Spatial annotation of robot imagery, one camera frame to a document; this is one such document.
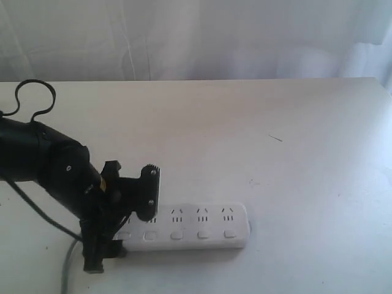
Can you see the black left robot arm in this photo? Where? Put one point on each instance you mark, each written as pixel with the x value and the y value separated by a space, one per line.
pixel 61 166

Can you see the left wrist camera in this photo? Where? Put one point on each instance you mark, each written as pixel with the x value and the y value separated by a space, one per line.
pixel 146 204

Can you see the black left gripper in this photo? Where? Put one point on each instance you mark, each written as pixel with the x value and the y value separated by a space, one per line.
pixel 107 201

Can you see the white power strip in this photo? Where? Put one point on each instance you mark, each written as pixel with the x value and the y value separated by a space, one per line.
pixel 188 227

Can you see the white sheer curtain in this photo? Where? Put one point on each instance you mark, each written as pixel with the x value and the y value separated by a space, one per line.
pixel 195 40

